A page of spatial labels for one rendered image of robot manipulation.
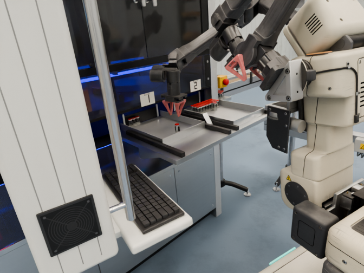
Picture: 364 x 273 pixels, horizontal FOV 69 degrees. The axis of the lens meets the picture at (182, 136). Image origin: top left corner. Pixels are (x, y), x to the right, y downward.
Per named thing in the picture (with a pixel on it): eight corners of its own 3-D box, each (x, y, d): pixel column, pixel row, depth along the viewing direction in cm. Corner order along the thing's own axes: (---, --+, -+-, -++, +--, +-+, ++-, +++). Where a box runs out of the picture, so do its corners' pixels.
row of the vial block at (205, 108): (195, 115, 147) (195, 106, 145) (216, 106, 158) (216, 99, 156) (198, 115, 145) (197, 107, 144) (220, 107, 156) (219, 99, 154)
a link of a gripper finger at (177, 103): (174, 112, 124) (173, 93, 121) (187, 115, 121) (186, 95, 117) (165, 117, 119) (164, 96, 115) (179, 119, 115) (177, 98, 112)
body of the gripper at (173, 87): (168, 95, 122) (168, 79, 119) (187, 97, 117) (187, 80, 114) (160, 98, 117) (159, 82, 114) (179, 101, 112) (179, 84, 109)
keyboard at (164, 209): (101, 177, 106) (100, 172, 105) (134, 166, 113) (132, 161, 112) (143, 235, 74) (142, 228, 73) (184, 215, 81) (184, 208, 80)
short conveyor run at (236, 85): (207, 105, 177) (206, 81, 171) (191, 102, 188) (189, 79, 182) (263, 85, 219) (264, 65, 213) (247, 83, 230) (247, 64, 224)
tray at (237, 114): (184, 115, 148) (183, 109, 147) (215, 104, 164) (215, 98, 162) (233, 128, 124) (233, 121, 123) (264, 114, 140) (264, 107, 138)
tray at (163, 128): (121, 129, 135) (119, 123, 134) (161, 116, 151) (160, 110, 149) (163, 146, 111) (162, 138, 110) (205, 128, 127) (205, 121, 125)
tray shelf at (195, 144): (112, 136, 133) (112, 132, 132) (207, 103, 175) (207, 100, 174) (176, 165, 99) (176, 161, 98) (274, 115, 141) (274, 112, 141)
